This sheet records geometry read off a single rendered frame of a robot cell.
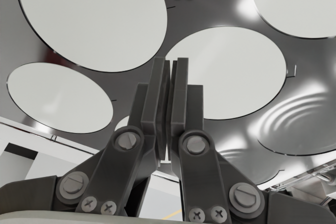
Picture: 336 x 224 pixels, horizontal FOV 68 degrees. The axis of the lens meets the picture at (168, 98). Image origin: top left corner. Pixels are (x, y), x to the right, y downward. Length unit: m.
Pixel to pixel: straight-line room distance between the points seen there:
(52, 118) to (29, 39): 0.10
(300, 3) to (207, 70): 0.08
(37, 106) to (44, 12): 0.11
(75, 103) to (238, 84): 0.15
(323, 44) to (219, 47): 0.07
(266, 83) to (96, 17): 0.14
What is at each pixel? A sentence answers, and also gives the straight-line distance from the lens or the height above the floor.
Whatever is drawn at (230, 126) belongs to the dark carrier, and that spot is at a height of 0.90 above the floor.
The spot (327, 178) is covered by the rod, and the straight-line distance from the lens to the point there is 0.38.
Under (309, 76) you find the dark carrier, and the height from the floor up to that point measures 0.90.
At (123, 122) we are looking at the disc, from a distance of 0.26.
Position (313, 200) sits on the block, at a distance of 0.46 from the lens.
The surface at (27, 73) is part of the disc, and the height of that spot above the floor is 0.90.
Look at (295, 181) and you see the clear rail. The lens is 0.36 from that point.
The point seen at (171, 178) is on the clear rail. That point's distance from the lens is 0.35.
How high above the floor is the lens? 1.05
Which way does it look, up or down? 43 degrees down
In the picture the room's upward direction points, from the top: 173 degrees counter-clockwise
